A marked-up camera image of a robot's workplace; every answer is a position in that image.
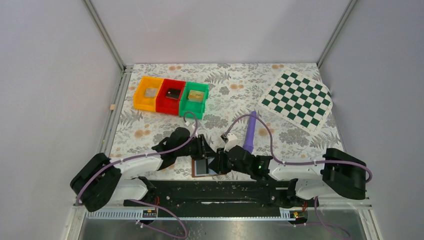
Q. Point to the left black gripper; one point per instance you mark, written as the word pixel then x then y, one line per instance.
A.
pixel 204 150

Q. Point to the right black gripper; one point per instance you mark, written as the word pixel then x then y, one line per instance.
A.
pixel 218 164

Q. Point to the brown leather card holder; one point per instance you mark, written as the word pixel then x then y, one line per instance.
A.
pixel 211 172

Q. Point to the black credit card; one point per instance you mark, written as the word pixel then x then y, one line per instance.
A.
pixel 201 167
pixel 173 93

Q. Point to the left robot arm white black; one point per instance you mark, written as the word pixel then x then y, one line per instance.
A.
pixel 105 180

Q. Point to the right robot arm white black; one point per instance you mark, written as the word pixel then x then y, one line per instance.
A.
pixel 335 172

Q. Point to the gold card in green bin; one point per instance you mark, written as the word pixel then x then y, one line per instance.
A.
pixel 196 96

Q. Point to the grey card in yellow bin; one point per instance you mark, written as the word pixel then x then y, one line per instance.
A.
pixel 150 92

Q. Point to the floral table mat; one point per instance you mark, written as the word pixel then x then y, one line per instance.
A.
pixel 234 91

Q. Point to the green plastic bin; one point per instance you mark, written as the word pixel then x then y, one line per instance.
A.
pixel 197 107

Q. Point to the red plastic bin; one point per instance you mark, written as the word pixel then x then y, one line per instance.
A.
pixel 166 105

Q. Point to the green white checkered board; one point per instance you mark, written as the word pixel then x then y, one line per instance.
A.
pixel 302 101

